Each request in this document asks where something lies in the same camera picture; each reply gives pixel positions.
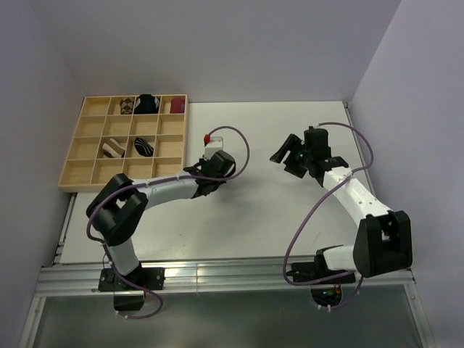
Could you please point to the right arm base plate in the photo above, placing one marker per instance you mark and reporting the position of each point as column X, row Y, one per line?
column 300, row 272

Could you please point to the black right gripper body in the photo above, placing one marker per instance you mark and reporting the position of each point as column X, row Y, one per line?
column 298, row 159

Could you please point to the black white striped sock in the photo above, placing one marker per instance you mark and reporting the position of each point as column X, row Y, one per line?
column 142, row 147

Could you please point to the wooden compartment tray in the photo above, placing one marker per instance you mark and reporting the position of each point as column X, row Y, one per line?
column 86, row 169

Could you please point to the tan brown striped sock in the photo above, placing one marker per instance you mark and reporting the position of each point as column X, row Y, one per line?
column 111, row 148

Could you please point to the rolled red sock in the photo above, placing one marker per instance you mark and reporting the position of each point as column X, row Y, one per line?
column 177, row 105

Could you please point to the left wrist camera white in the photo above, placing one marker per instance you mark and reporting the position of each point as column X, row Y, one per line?
column 212, row 144

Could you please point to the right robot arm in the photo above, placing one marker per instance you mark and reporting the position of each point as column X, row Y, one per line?
column 383, row 242

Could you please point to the rolled black blue sock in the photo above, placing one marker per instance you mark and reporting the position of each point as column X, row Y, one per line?
column 146, row 104

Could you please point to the aluminium rail frame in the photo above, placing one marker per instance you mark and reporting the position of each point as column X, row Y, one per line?
column 226, row 290

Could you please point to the rolled argyle sock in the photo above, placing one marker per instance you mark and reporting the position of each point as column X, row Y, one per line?
column 126, row 105

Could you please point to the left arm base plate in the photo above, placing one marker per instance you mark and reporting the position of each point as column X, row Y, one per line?
column 131, row 290

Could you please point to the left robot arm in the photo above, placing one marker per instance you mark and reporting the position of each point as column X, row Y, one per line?
column 116, row 211

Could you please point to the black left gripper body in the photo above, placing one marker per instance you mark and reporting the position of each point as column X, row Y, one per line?
column 217, row 183

